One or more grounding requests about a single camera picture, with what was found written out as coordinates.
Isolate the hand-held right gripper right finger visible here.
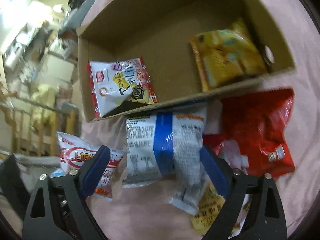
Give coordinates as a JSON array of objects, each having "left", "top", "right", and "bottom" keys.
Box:
[{"left": 200, "top": 145, "right": 287, "bottom": 240}]

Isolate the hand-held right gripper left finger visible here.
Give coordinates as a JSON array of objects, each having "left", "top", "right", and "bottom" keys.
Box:
[{"left": 22, "top": 145, "right": 112, "bottom": 240}]

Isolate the white blue snack packet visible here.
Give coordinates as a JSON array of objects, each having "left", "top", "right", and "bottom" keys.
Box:
[{"left": 122, "top": 106, "right": 209, "bottom": 215}]

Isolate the brown cardboard box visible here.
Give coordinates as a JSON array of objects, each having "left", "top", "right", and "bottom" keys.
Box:
[{"left": 76, "top": 0, "right": 297, "bottom": 123}]

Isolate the white packet red oval print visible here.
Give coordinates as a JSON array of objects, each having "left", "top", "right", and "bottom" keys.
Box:
[{"left": 56, "top": 131, "right": 125, "bottom": 199}]

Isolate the yellow text-printed snack packet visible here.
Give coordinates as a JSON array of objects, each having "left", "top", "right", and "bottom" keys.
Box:
[{"left": 189, "top": 182, "right": 252, "bottom": 238}]

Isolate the red snack packet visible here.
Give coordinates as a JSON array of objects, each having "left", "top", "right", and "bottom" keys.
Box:
[{"left": 204, "top": 87, "right": 295, "bottom": 178}]

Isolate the pink blanket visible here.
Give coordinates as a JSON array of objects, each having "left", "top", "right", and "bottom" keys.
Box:
[{"left": 77, "top": 0, "right": 320, "bottom": 240}]

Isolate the pale yellow cloth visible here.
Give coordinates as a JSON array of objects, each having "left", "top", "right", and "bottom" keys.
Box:
[{"left": 31, "top": 84, "right": 59, "bottom": 132}]

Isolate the wooden railing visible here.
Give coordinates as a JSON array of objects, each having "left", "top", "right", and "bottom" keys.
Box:
[{"left": 0, "top": 90, "right": 78, "bottom": 158}]

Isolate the white red-edged snack packet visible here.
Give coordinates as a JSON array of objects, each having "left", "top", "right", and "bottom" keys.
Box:
[{"left": 86, "top": 56, "right": 159, "bottom": 119}]

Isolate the white storage shelf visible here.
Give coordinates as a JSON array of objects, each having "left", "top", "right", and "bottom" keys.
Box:
[{"left": 2, "top": 22, "right": 78, "bottom": 85}]

